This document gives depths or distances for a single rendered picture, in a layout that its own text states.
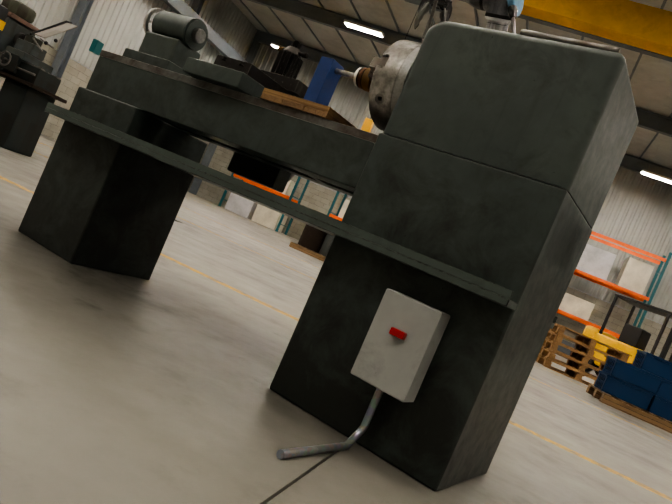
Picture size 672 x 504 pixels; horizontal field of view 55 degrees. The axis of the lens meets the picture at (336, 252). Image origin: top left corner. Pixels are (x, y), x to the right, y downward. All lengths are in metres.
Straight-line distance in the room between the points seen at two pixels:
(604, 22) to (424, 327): 11.77
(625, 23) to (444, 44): 11.30
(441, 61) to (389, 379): 0.95
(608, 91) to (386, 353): 0.90
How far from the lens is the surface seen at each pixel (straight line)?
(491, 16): 2.78
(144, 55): 3.02
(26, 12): 8.73
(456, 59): 2.03
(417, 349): 1.75
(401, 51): 2.22
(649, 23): 13.34
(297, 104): 2.28
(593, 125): 1.86
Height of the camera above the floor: 0.50
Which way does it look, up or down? 1 degrees down
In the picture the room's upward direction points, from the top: 23 degrees clockwise
